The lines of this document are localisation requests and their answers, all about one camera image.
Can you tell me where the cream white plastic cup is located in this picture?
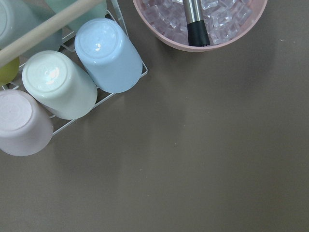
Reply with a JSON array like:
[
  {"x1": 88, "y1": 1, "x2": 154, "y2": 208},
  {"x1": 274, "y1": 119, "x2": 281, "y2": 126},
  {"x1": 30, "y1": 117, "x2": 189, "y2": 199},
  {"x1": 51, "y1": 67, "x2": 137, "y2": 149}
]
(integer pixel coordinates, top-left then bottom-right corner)
[{"x1": 22, "y1": 50, "x2": 98, "y2": 120}]

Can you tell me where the white wire cup rack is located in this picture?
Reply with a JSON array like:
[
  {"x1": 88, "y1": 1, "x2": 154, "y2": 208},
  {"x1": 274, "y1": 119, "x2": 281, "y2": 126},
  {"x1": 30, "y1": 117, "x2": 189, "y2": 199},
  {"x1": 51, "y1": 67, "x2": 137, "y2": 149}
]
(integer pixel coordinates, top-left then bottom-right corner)
[{"x1": 0, "y1": 0, "x2": 148, "y2": 136}]

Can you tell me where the light blue plastic cup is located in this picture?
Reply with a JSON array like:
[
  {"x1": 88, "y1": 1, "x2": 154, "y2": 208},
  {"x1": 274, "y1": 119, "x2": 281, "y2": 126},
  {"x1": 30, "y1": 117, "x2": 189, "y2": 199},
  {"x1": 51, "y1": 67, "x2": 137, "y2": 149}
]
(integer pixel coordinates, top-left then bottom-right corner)
[{"x1": 74, "y1": 18, "x2": 143, "y2": 93}]

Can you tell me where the wooden rack handle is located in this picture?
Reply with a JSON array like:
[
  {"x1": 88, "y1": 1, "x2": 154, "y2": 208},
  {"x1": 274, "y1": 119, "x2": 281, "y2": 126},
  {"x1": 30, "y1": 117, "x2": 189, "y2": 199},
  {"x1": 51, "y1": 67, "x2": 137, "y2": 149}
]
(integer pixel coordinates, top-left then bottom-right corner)
[{"x1": 0, "y1": 0, "x2": 101, "y2": 67}]

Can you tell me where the grey-blue plastic cup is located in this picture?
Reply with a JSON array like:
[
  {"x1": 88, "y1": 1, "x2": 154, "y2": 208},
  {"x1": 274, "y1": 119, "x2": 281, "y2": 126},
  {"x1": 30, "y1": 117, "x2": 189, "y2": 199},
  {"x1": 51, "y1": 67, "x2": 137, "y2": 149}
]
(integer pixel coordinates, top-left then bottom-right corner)
[{"x1": 0, "y1": 0, "x2": 62, "y2": 58}]

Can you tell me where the pink bowl of ice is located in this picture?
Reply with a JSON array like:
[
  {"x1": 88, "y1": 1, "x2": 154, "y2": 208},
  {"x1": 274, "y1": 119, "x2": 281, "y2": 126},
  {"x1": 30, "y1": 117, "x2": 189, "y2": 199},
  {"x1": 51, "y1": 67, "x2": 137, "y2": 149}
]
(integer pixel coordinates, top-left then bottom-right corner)
[{"x1": 132, "y1": 0, "x2": 268, "y2": 52}]

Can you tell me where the yellow-green plastic cup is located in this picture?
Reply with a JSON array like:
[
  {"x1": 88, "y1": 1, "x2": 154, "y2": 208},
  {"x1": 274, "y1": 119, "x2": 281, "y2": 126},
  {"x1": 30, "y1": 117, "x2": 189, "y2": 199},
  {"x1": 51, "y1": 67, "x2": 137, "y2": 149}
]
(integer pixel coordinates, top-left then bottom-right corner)
[{"x1": 0, "y1": 57, "x2": 20, "y2": 86}]

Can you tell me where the steel muddler black tip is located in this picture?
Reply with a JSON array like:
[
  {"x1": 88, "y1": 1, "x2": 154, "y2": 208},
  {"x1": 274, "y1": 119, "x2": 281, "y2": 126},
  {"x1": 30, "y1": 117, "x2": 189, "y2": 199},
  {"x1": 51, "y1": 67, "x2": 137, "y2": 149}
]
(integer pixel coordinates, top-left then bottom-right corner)
[{"x1": 183, "y1": 0, "x2": 210, "y2": 47}]

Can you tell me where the pale pink plastic cup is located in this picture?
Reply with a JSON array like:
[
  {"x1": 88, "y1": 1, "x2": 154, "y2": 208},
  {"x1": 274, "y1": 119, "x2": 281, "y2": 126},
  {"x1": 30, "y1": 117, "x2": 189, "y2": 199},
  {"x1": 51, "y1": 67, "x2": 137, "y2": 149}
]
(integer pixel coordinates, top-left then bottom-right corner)
[{"x1": 0, "y1": 89, "x2": 54, "y2": 156}]

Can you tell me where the mint green plastic cup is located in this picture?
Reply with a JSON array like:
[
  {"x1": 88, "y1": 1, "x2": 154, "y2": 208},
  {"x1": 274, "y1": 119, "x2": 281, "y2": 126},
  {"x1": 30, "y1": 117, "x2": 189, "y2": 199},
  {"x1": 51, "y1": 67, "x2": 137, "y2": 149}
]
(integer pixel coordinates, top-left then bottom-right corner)
[{"x1": 45, "y1": 0, "x2": 107, "y2": 32}]

